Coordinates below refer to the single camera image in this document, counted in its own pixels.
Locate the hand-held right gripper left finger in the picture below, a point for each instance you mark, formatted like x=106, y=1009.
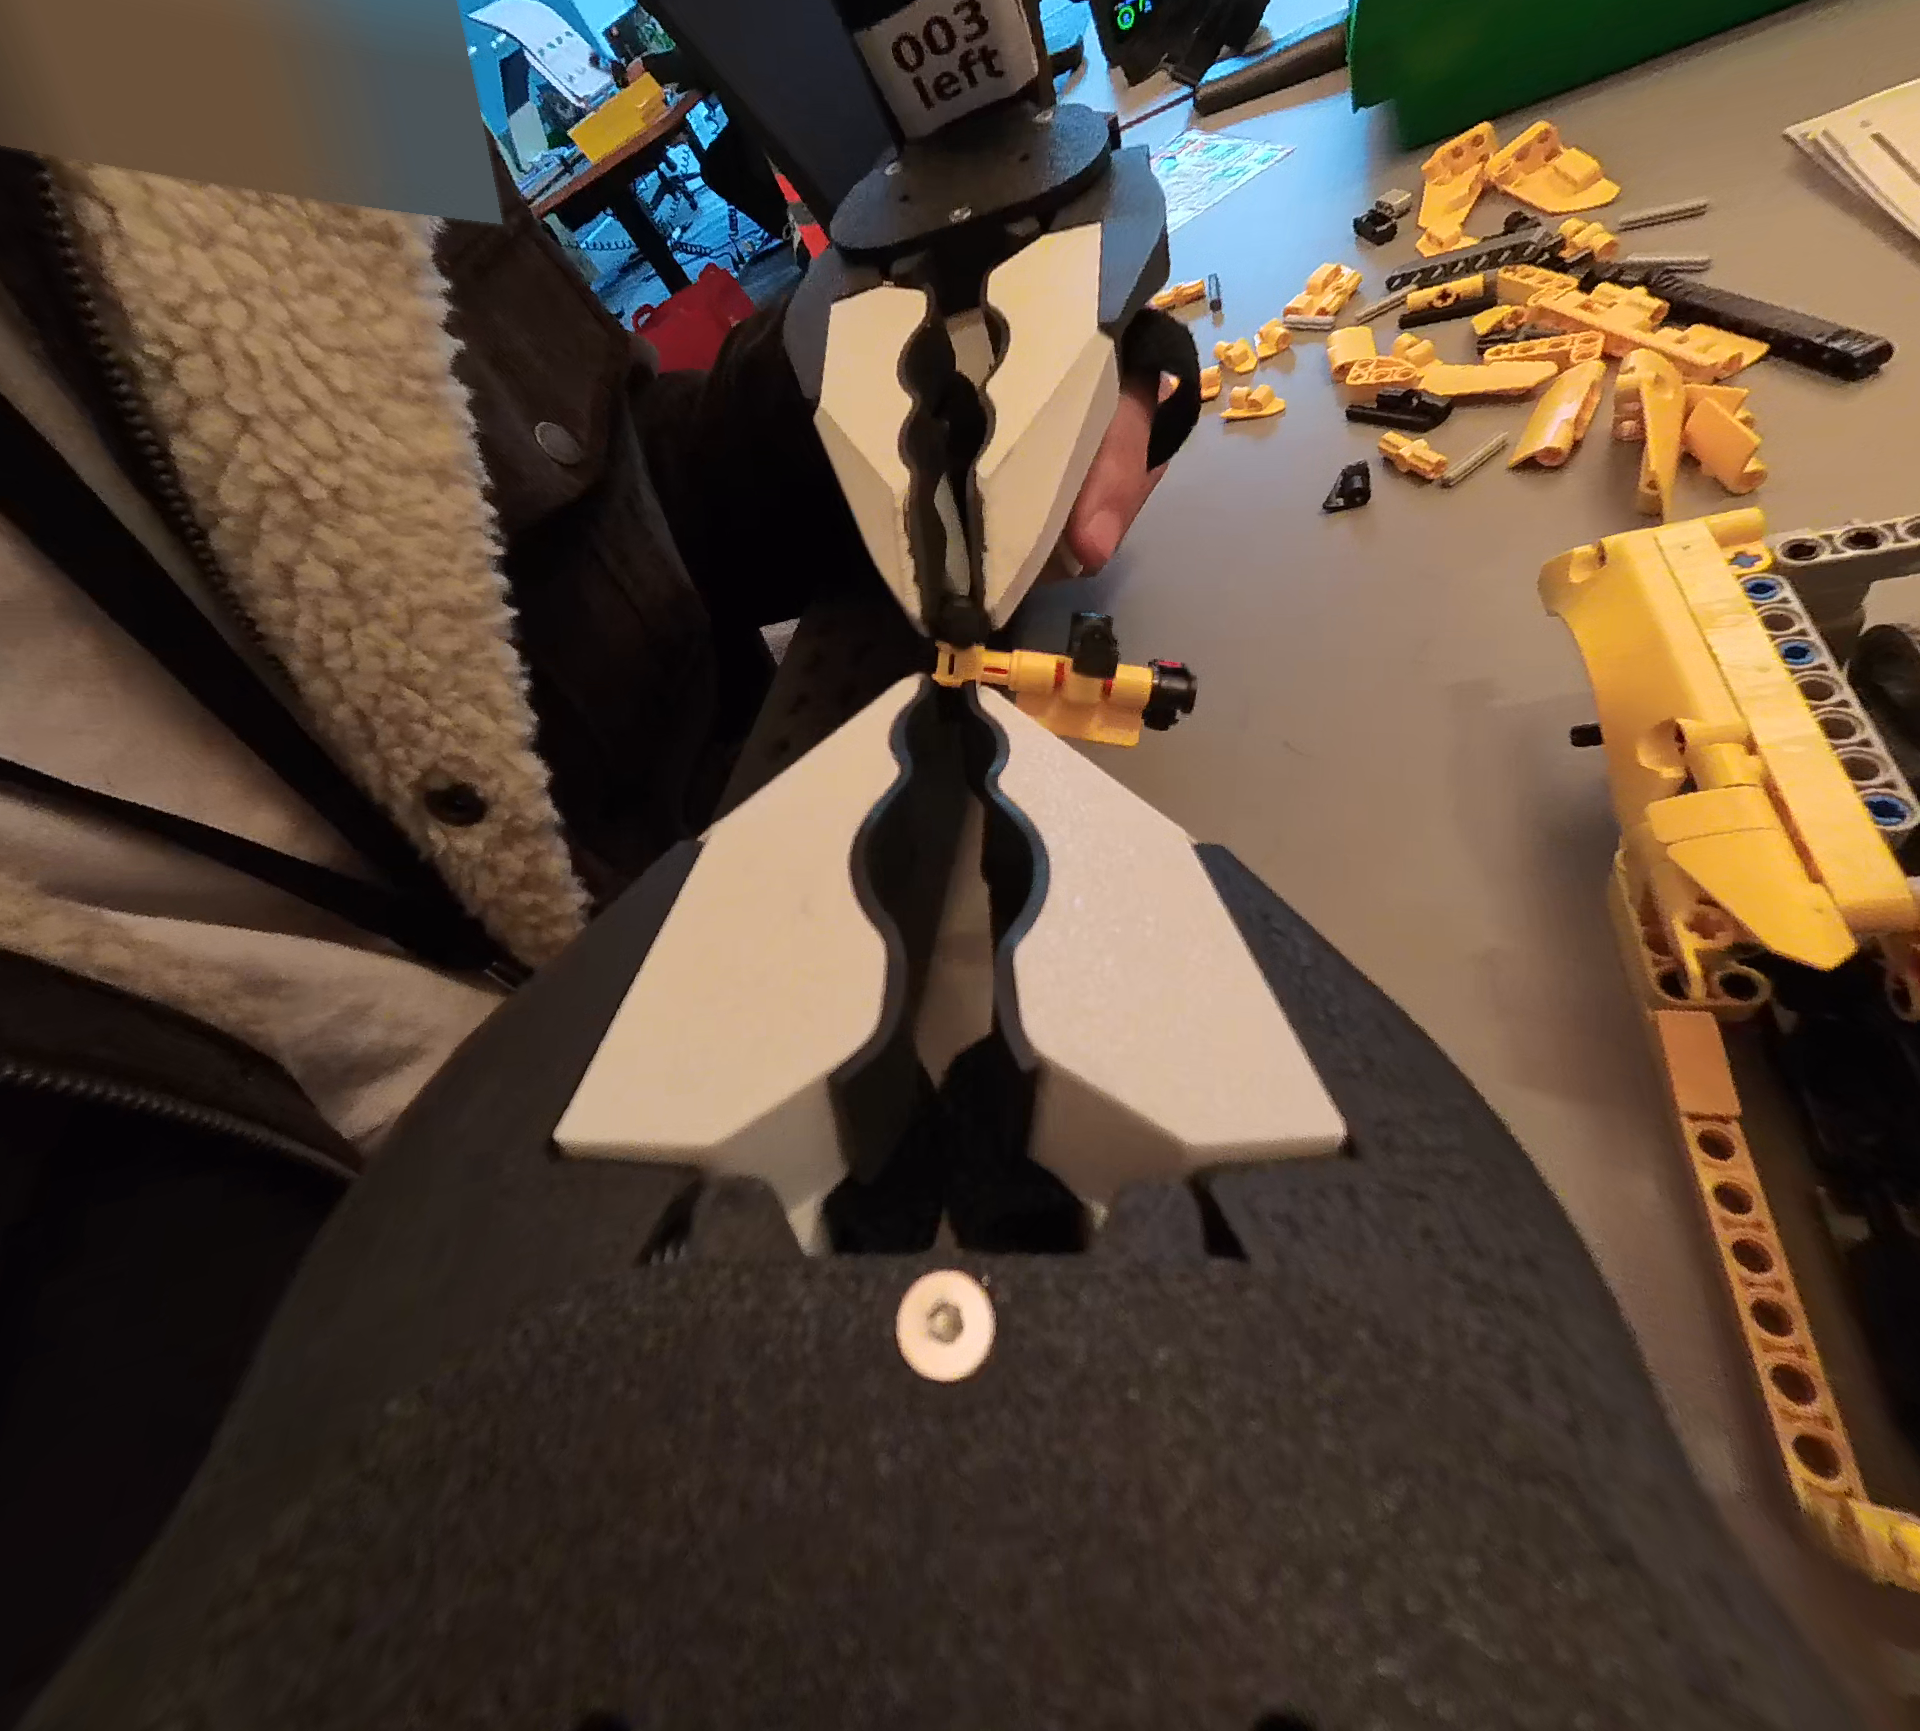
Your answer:
x=721, y=1013

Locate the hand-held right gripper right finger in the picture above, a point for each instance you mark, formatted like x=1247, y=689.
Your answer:
x=1187, y=1013

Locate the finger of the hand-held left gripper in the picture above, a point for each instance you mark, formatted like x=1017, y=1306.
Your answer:
x=871, y=397
x=1045, y=397

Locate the pile of yellow brick pieces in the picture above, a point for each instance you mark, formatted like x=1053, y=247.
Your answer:
x=1530, y=337

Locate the yellow brick car model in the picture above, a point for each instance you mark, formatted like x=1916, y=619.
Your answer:
x=1740, y=773

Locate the person's left forearm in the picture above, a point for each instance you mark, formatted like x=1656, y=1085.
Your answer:
x=721, y=473

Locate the person's left hand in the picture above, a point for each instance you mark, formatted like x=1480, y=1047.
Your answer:
x=1105, y=503

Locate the printed paper sheet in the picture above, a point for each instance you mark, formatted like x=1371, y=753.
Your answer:
x=1216, y=179

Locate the black connector pin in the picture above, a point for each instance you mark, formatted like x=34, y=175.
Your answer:
x=1351, y=487

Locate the fleece-lined jacket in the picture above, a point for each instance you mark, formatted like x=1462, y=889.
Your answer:
x=270, y=653

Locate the open instruction booklet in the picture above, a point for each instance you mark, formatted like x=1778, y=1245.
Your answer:
x=1867, y=149

